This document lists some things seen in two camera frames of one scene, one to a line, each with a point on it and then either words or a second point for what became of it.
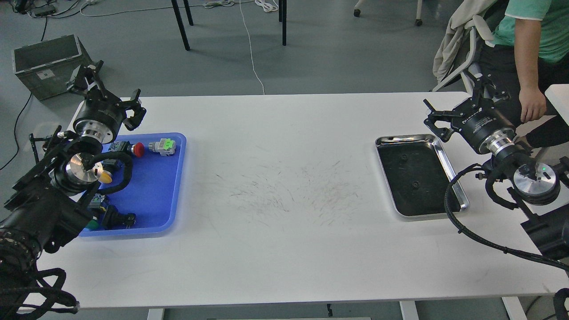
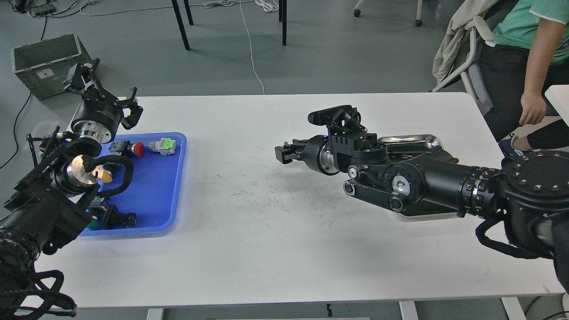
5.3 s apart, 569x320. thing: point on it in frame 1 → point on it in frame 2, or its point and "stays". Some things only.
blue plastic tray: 153,194 stays
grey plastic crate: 47,67 stays
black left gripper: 102,115 stays
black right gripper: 485,127 → 318,155
